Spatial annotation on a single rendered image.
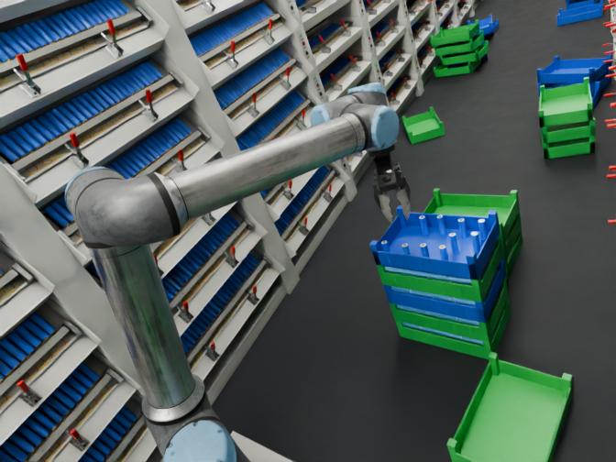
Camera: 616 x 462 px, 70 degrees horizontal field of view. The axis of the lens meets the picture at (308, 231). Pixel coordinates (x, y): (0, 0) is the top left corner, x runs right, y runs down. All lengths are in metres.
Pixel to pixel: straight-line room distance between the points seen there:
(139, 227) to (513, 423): 1.02
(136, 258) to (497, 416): 0.98
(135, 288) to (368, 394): 0.80
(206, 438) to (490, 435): 0.71
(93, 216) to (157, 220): 0.10
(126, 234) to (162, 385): 0.43
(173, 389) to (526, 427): 0.87
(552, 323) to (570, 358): 0.13
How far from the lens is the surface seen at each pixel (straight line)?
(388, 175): 1.14
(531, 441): 1.30
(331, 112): 1.07
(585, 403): 1.37
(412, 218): 1.42
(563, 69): 3.13
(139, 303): 0.95
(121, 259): 0.91
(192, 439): 1.08
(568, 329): 1.52
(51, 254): 1.21
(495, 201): 1.72
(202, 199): 0.78
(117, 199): 0.76
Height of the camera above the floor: 1.13
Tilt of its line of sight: 31 degrees down
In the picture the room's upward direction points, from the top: 23 degrees counter-clockwise
